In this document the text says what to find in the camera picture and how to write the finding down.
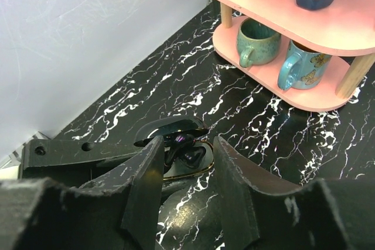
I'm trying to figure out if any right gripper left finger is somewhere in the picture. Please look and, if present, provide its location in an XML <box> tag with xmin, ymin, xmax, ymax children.
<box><xmin>1</xmin><ymin>136</ymin><xmax>164</xmax><ymax>249</ymax></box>

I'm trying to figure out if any black earbud charging case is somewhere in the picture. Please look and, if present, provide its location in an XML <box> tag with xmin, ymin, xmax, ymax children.
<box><xmin>134</xmin><ymin>115</ymin><xmax>214</xmax><ymax>181</ymax></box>

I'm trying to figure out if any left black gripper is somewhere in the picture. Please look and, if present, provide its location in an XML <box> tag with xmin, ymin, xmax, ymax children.
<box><xmin>19</xmin><ymin>139</ymin><xmax>141</xmax><ymax>187</ymax></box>

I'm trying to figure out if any blue butterfly mug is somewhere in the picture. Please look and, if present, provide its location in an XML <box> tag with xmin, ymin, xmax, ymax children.
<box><xmin>277</xmin><ymin>40</ymin><xmax>332</xmax><ymax>91</ymax></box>

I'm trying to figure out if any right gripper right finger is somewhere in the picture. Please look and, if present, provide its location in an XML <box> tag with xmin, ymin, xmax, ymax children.
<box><xmin>213</xmin><ymin>137</ymin><xmax>374</xmax><ymax>249</ymax></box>

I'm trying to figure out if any pink three-tier wooden shelf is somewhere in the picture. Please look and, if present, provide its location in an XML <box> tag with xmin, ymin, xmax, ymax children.
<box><xmin>207</xmin><ymin>0</ymin><xmax>375</xmax><ymax>112</ymax></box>

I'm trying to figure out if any green ceramic mug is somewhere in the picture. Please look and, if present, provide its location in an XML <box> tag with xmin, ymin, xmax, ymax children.
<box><xmin>236</xmin><ymin>18</ymin><xmax>281</xmax><ymax>68</ymax></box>

